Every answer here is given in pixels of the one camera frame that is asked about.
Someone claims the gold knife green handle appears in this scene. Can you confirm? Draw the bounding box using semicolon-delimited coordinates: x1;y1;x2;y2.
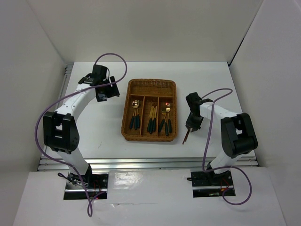
147;106;154;132
149;106;156;134

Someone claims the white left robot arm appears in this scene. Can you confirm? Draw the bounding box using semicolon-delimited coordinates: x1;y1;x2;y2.
43;65;120;188

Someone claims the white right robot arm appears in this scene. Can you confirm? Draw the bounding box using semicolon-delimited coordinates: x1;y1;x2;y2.
183;92;258;186

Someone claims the brown wicker cutlery tray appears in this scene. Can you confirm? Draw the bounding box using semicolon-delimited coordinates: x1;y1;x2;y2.
121;79;177;142

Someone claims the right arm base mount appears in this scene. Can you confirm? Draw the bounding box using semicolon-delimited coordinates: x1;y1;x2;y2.
186;171;236;198

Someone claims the aluminium frame rail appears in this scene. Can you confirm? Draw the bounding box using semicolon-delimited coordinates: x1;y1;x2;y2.
37;61;259;170

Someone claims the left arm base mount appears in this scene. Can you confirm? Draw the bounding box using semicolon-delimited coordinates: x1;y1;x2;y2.
58;172;109;200

